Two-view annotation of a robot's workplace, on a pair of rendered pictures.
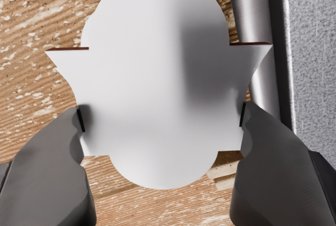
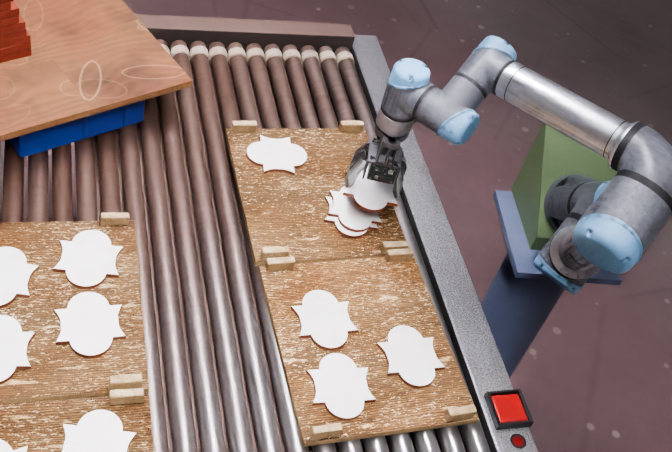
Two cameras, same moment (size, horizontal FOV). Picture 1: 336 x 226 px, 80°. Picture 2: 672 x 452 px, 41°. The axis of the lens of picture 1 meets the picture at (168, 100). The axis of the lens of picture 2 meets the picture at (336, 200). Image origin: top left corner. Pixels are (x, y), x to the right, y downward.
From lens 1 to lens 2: 199 cm
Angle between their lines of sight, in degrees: 73
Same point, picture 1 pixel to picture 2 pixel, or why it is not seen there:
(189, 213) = (370, 288)
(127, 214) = (329, 277)
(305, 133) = (437, 266)
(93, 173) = (319, 244)
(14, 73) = (305, 197)
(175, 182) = (373, 207)
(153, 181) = (366, 205)
